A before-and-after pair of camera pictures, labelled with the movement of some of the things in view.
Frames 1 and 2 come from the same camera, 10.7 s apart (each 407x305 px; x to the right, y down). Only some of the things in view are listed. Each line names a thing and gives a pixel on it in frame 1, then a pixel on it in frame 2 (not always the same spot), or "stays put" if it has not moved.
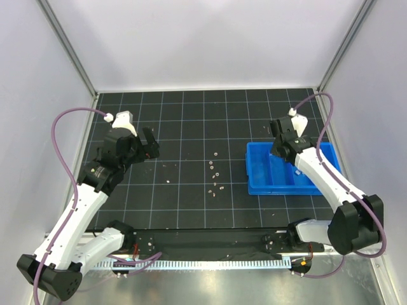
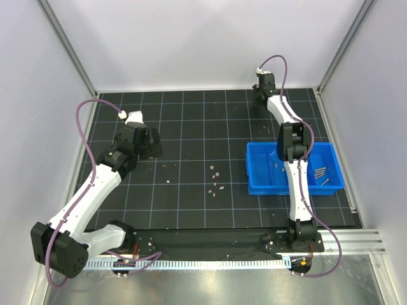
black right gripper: (283, 128) -> (259, 98)
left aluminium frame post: (68, 44) stays put
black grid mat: (198, 180) stays put
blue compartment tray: (268, 174) stays put
